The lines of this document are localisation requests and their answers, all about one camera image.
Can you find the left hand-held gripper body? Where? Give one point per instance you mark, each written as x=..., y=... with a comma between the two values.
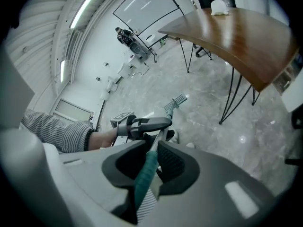
x=125, y=126

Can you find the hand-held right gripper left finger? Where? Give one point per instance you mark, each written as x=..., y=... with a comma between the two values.
x=123, y=164

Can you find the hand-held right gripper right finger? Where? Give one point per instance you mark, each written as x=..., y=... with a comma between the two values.
x=180, y=169

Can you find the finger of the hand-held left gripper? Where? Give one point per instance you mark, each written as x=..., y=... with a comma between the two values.
x=146, y=136
x=154, y=124

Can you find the teal mop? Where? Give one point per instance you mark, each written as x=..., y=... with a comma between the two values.
x=148, y=171

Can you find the person's left forearm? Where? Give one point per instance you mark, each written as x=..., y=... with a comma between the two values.
x=71, y=136

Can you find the person's white shoe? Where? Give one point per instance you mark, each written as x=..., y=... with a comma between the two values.
x=176, y=140
x=190, y=145

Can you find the person's striped shirt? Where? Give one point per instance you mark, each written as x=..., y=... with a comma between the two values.
x=146, y=207

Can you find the white framed window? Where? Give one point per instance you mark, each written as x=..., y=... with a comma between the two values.
x=71, y=110

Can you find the black hairpin table leg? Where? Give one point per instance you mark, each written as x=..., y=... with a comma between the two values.
x=253, y=103
x=220, y=122
x=188, y=70

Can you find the grey machine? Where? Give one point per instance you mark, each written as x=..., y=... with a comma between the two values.
x=139, y=51

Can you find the long ceiling light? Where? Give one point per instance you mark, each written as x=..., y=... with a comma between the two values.
x=62, y=71
x=84, y=8

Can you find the black office chair base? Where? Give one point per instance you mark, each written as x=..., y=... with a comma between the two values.
x=201, y=49

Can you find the brown wooden table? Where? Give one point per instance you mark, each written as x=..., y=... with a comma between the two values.
x=236, y=39

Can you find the white crumpled cloth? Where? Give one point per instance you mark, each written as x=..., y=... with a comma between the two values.
x=219, y=7

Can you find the white table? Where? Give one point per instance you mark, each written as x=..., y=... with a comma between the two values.
x=293, y=96

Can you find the glass partition black frame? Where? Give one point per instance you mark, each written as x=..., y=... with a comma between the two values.
x=146, y=8

